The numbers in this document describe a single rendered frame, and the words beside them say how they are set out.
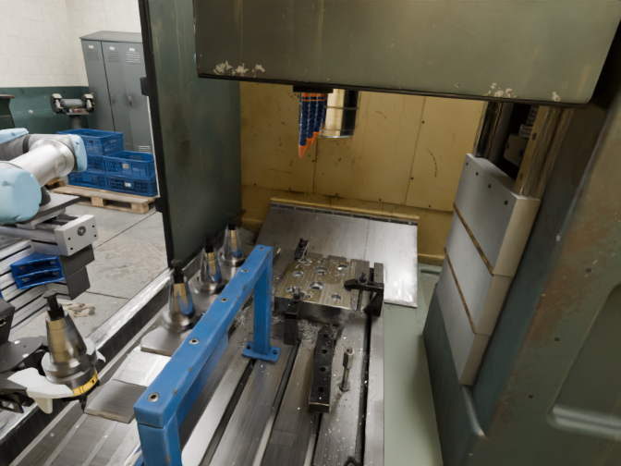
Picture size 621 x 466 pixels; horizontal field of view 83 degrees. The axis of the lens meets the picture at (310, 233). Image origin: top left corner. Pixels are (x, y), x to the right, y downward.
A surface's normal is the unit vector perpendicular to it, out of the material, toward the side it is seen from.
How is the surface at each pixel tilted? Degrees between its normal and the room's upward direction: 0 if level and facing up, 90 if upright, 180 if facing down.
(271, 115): 90
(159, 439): 90
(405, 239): 24
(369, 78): 90
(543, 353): 90
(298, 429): 0
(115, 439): 7
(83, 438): 8
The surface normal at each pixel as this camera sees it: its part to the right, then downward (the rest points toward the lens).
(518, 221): -0.19, 0.40
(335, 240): -0.01, -0.67
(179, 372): 0.07, -0.91
